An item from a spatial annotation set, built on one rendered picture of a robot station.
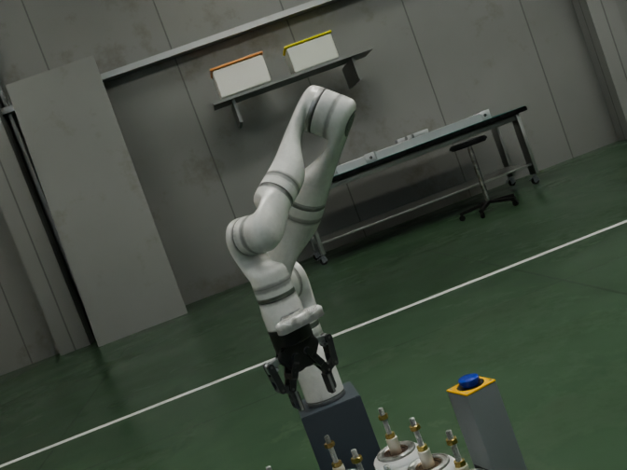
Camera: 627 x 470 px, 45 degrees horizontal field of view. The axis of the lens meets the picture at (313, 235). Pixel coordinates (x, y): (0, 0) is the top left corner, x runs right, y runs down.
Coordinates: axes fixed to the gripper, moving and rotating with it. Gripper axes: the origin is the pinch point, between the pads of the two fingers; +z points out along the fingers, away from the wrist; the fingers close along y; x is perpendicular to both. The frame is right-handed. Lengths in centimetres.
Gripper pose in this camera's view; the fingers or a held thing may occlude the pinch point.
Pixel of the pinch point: (313, 393)
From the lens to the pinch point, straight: 139.2
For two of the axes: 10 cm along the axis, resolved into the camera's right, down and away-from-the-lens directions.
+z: 3.5, 9.3, 1.4
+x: 4.6, -0.4, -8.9
